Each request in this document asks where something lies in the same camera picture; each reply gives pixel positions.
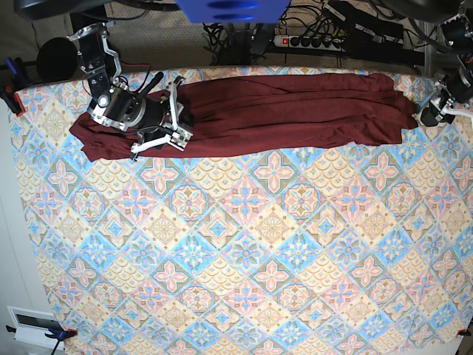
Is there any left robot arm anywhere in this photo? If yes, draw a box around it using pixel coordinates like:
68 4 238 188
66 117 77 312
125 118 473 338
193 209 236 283
416 9 472 127

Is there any blue handled clamp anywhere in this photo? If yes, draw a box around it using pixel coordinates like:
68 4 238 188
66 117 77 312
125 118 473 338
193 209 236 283
5 57 27 81

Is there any white power strip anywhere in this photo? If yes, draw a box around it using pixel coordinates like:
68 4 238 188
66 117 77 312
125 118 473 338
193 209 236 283
273 35 342 50

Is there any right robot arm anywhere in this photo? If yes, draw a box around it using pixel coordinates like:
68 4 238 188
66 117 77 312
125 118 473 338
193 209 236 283
67 21 191 136

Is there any blue plastic mount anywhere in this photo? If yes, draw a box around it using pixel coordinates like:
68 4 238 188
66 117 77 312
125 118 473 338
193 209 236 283
175 0 290 24

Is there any tangle of black cables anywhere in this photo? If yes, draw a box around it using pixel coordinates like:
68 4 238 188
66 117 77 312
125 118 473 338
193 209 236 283
201 21 274 67

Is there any orange clamp lower right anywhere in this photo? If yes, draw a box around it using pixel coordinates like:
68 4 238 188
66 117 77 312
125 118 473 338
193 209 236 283
457 329 472 337

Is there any orange black clamp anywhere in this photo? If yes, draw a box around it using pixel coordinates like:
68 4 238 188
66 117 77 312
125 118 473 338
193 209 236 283
0 86 25 117

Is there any white wall box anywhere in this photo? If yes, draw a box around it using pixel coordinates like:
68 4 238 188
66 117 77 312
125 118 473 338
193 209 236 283
7 306 61 350

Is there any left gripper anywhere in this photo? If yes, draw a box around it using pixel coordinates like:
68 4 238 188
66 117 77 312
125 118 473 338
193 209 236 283
421 68 472 126

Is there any blue clamp lower left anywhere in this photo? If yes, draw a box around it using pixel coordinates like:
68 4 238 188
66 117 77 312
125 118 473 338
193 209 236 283
5 325 78 354

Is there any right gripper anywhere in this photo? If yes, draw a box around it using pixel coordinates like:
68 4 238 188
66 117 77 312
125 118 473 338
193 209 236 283
87 72 194 132

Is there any patterned tablecloth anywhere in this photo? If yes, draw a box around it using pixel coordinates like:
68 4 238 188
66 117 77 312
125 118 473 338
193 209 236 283
9 81 472 354

